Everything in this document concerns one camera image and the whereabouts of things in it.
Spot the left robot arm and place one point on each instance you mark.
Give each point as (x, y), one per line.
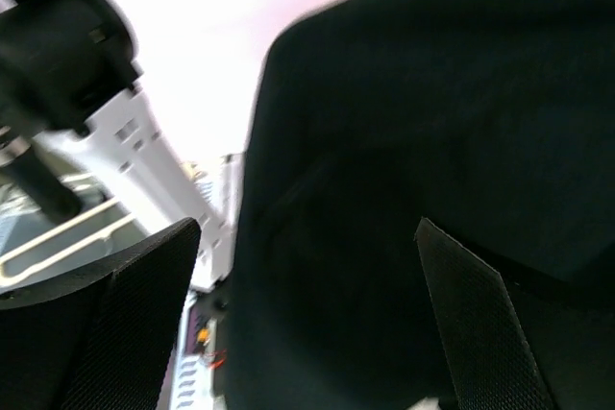
(69, 83)

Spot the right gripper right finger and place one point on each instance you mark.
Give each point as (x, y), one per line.
(488, 355)

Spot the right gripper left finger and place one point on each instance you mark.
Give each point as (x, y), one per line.
(100, 336)

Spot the black t shirt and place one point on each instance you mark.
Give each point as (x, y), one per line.
(494, 119)

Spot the white cable duct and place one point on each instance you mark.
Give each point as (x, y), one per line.
(196, 359)

